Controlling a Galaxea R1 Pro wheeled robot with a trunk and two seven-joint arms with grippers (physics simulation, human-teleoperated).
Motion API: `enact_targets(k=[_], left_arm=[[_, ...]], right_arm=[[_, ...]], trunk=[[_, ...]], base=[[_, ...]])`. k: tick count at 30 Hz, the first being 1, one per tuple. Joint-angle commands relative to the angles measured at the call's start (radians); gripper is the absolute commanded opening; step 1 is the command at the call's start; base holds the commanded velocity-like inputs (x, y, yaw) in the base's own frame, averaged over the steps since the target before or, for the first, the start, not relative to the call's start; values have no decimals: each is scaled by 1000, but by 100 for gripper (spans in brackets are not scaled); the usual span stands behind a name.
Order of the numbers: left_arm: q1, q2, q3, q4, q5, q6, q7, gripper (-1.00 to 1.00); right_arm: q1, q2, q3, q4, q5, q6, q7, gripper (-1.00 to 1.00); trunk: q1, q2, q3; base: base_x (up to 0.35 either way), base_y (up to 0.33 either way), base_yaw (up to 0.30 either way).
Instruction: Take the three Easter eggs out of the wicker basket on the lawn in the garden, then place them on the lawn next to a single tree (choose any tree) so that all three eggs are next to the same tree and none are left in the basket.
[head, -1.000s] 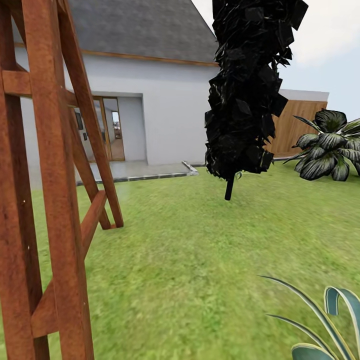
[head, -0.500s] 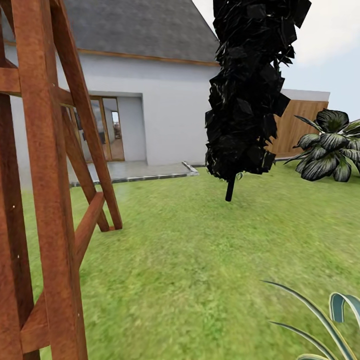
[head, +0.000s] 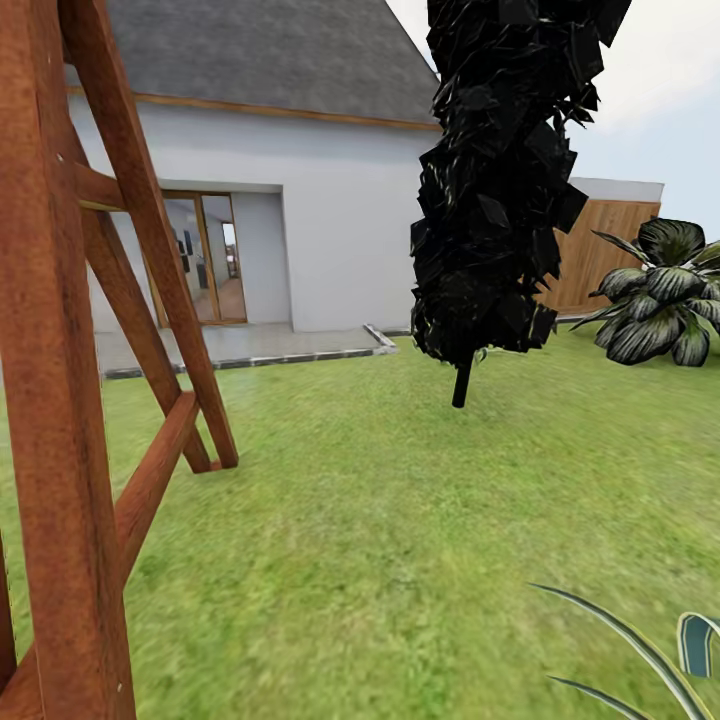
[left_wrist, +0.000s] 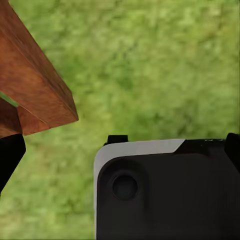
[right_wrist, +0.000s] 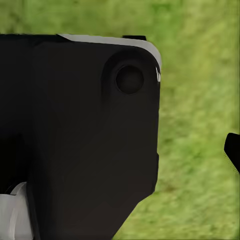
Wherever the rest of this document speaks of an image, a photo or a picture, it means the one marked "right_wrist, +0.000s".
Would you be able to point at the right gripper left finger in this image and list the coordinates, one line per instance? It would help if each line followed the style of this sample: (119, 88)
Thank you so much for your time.
(12, 149)

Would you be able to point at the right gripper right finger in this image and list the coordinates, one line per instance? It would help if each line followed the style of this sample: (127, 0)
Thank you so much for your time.
(232, 149)

